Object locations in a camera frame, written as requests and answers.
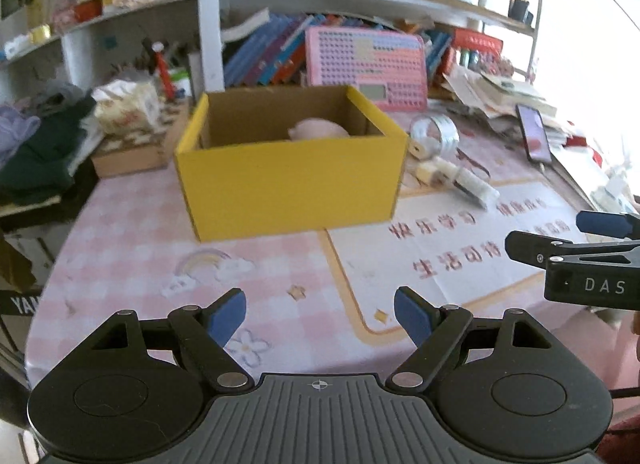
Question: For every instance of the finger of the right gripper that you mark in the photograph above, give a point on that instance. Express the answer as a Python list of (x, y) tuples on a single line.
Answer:
[(535, 250), (619, 226)]

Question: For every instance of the white power adapter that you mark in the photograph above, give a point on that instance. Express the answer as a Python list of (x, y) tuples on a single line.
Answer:
[(430, 174)]

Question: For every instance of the red dictionary book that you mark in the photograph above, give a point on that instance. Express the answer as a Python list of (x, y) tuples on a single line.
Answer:
[(474, 41)]

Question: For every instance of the brown cardboard box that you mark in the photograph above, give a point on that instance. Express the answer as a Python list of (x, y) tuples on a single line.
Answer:
[(141, 151)]

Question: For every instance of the pink learning keyboard tablet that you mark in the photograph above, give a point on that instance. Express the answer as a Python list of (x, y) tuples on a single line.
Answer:
[(387, 67)]

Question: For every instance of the pink cartoon desk mat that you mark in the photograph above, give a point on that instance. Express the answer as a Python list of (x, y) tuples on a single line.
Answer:
[(318, 301)]

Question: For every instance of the yellow cardboard box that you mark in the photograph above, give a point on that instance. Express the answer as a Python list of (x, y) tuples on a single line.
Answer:
[(242, 176)]

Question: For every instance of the pile of papers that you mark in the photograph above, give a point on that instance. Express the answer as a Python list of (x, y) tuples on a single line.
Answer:
[(494, 95)]

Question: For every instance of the black smartphone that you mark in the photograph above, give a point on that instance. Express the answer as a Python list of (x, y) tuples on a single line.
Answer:
[(535, 137)]

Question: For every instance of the pink plush toy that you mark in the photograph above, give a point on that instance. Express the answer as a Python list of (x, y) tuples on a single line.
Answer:
[(316, 128)]

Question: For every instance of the white bookshelf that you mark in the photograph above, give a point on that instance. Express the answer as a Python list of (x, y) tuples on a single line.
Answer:
[(84, 54)]

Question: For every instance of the pile of clothes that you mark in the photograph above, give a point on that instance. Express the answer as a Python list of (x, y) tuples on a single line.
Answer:
[(41, 145)]

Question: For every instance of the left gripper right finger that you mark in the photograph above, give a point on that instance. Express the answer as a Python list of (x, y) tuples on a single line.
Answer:
[(437, 334)]

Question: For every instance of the clear packing tape roll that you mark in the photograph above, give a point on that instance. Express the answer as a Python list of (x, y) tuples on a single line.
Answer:
[(438, 133)]

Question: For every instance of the red white toy bottle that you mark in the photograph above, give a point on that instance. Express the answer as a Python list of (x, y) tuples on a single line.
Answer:
[(169, 90)]

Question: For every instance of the row of blue books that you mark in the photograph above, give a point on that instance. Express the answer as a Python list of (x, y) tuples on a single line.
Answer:
[(256, 59)]

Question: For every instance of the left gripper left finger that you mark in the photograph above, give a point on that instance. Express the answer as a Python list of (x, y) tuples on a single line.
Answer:
[(202, 334)]

